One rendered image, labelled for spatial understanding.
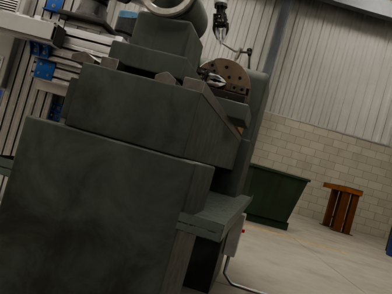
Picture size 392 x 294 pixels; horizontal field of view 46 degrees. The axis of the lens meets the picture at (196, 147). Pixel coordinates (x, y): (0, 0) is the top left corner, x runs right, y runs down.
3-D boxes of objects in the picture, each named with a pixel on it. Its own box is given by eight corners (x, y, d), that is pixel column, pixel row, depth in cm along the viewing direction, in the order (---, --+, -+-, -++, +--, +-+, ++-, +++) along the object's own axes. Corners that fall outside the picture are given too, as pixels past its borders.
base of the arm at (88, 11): (68, 12, 209) (74, -9, 210) (80, 23, 224) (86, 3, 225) (99, 20, 208) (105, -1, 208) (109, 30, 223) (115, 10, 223)
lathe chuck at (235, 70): (183, 104, 256) (209, 52, 256) (235, 129, 251) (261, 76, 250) (180, 101, 247) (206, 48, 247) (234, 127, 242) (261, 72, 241)
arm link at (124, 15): (109, 28, 263) (116, 5, 263) (123, 37, 275) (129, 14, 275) (126, 30, 257) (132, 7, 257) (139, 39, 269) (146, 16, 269)
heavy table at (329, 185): (312, 220, 1170) (323, 181, 1172) (329, 224, 1170) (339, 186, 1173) (332, 230, 1009) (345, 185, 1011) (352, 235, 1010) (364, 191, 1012)
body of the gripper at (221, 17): (212, 24, 251) (212, 2, 252) (214, 29, 259) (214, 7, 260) (226, 23, 250) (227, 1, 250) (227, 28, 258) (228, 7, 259)
